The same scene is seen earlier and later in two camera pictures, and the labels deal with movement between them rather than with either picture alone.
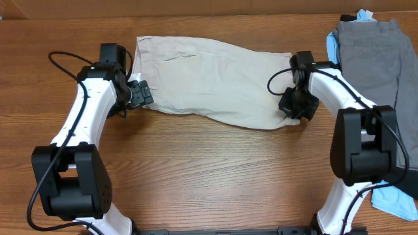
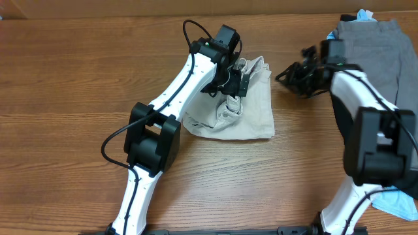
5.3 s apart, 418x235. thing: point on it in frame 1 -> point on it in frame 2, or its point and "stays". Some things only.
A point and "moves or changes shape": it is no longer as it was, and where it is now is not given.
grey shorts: [380, 66] stays
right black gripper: [285, 105] -> [291, 79]
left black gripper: [140, 91] -> [233, 85]
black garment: [406, 181] stays
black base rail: [281, 230] stays
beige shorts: [233, 85] moves or changes shape
